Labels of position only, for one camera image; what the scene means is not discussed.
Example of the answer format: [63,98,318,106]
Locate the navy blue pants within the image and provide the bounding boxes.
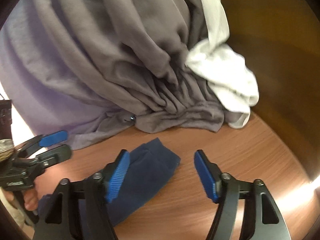
[40,138,181,239]

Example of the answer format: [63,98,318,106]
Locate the person's left hand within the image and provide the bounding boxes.
[22,167,63,211]

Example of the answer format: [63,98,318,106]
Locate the lavender hanging garment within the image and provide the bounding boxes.
[1,0,133,150]

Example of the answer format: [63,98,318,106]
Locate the grey hanging garment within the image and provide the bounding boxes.
[53,0,225,133]

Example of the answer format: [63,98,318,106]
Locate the white hanging garment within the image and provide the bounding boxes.
[185,0,259,129]

